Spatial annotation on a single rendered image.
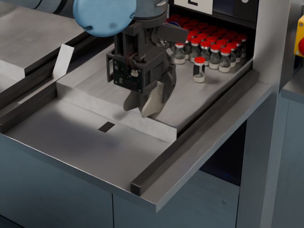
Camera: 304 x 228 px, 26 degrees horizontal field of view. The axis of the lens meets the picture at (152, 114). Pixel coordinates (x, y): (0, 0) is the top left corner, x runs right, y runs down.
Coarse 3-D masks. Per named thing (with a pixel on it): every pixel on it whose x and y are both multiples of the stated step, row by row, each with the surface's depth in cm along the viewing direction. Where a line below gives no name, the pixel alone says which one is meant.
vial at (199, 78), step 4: (196, 64) 124; (200, 64) 123; (196, 68) 124; (200, 68) 124; (204, 68) 124; (196, 72) 124; (200, 72) 124; (204, 72) 125; (196, 76) 125; (200, 76) 125; (196, 80) 125; (200, 80) 125
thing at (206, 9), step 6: (174, 0) 129; (180, 0) 128; (186, 0) 127; (192, 0) 126; (198, 0) 125; (204, 0) 125; (210, 0) 124; (186, 6) 128; (192, 6) 127; (198, 6) 126; (204, 6) 125; (210, 6) 125; (204, 12) 126; (210, 12) 125
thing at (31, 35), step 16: (0, 16) 149; (16, 16) 149; (32, 16) 149; (48, 16) 149; (0, 32) 142; (16, 32) 142; (32, 32) 142; (48, 32) 142; (64, 32) 142; (80, 32) 142; (0, 48) 137; (16, 48) 137; (32, 48) 137; (48, 48) 137; (0, 64) 127; (16, 64) 131; (32, 64) 125; (16, 80) 126
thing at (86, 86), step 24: (72, 72) 122; (96, 72) 129; (192, 72) 129; (216, 72) 129; (240, 72) 123; (72, 96) 119; (96, 96) 116; (120, 96) 122; (192, 96) 122; (216, 96) 117; (120, 120) 115; (144, 120) 111; (168, 120) 115; (192, 120) 112
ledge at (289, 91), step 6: (300, 72) 129; (294, 78) 127; (300, 78) 127; (288, 84) 126; (294, 84) 126; (300, 84) 126; (282, 90) 125; (288, 90) 124; (294, 90) 124; (300, 90) 124; (282, 96) 125; (288, 96) 125; (294, 96) 124; (300, 96) 123; (300, 102) 124
